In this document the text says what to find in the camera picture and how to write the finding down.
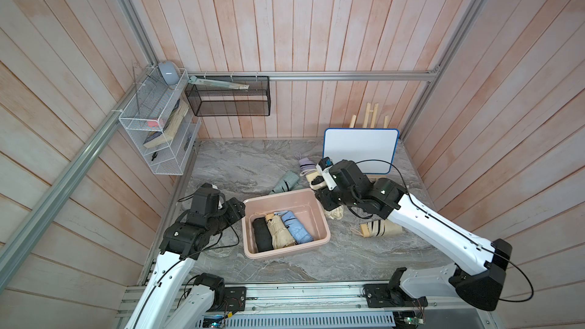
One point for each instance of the purple folded umbrella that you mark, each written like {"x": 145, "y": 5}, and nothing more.
{"x": 307, "y": 166}

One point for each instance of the pink plastic storage box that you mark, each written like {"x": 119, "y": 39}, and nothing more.
{"x": 305, "y": 207}

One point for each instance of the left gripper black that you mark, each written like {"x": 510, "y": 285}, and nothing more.
{"x": 234, "y": 211}

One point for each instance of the blue umbrella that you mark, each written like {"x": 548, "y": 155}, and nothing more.
{"x": 295, "y": 227}

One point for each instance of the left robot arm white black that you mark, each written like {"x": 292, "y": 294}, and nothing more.
{"x": 170, "y": 299}

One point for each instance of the green flat item on basket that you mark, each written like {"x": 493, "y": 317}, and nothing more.
{"x": 217, "y": 83}

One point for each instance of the beige umbrella black stripes small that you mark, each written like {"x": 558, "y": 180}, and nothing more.
{"x": 315, "y": 180}

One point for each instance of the white wire shelf rack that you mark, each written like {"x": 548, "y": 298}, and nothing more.
{"x": 160, "y": 122}

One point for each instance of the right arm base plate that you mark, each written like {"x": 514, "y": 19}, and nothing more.
{"x": 380, "y": 296}

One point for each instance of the grey round speaker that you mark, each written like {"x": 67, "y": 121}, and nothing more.
{"x": 170, "y": 73}

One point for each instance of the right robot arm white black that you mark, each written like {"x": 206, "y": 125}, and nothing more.
{"x": 479, "y": 267}

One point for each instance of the plain beige umbrella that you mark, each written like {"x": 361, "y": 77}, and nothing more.
{"x": 280, "y": 235}

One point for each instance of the green folded umbrella upper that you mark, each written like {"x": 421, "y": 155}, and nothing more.
{"x": 287, "y": 183}

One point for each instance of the book on wire shelf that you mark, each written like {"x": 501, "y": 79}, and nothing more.
{"x": 176, "y": 117}

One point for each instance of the whiteboard blue frame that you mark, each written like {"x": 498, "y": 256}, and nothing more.
{"x": 337, "y": 144}

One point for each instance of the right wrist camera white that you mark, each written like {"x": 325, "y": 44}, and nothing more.
{"x": 324, "y": 167}

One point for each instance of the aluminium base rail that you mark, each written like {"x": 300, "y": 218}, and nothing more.
{"x": 340, "y": 305}

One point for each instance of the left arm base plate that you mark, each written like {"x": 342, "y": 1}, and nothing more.
{"x": 230, "y": 299}

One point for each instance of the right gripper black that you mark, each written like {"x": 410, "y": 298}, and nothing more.
{"x": 324, "y": 199}

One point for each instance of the black mesh wall basket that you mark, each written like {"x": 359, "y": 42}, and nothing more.
{"x": 221, "y": 102}

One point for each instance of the beige striped umbrella right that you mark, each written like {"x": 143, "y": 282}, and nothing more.
{"x": 380, "y": 228}

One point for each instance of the beige umbrella black band middle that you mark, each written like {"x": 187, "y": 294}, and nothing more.
{"x": 335, "y": 214}

